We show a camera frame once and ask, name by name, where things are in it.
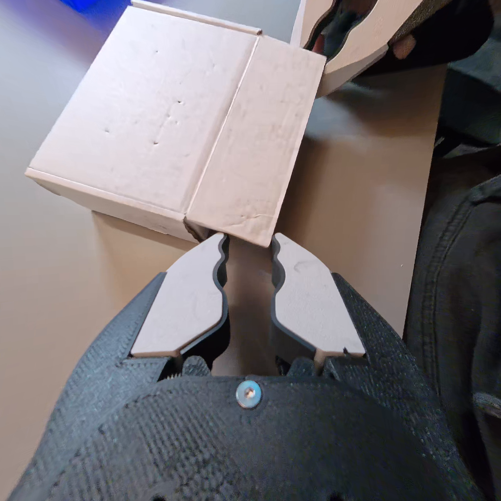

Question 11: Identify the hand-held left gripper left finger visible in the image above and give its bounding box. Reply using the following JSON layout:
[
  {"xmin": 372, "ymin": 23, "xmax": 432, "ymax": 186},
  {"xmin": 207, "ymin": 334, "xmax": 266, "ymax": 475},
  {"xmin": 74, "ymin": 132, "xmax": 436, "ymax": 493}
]
[{"xmin": 130, "ymin": 233, "xmax": 230, "ymax": 367}]

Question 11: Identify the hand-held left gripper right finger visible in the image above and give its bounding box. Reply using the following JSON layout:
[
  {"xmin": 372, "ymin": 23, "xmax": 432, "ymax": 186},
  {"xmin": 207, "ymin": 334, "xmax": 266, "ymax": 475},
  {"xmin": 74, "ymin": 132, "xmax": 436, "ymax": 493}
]
[{"xmin": 270, "ymin": 233, "xmax": 367, "ymax": 371}]

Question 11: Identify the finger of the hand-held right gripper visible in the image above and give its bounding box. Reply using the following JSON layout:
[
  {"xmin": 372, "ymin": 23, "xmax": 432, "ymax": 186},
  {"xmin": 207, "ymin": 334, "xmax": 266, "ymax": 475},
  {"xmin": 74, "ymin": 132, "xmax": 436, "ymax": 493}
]
[
  {"xmin": 291, "ymin": 0, "xmax": 340, "ymax": 50},
  {"xmin": 318, "ymin": 0, "xmax": 426, "ymax": 98}
]

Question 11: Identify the white cardboard box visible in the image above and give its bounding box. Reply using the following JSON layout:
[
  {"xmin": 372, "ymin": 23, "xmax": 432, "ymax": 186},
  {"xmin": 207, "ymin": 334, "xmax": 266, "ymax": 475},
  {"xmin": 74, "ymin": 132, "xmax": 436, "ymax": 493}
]
[{"xmin": 24, "ymin": 0, "xmax": 327, "ymax": 248}]

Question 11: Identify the person's right hand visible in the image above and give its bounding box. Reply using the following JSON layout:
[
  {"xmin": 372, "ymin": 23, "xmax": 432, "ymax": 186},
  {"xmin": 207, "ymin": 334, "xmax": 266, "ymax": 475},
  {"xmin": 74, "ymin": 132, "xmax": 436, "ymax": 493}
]
[{"xmin": 392, "ymin": 0, "xmax": 494, "ymax": 65}]

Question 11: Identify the person's dark jacket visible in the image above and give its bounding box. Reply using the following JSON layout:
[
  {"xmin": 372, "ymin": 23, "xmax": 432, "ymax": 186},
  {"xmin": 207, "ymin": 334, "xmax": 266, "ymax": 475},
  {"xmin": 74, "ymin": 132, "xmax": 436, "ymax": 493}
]
[{"xmin": 403, "ymin": 51, "xmax": 501, "ymax": 501}]

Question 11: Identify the blue plastic bin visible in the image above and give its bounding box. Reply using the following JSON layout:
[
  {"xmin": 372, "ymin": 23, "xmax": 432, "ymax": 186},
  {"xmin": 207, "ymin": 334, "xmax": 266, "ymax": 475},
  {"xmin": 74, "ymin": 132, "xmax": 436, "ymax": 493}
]
[{"xmin": 63, "ymin": 0, "xmax": 134, "ymax": 16}]

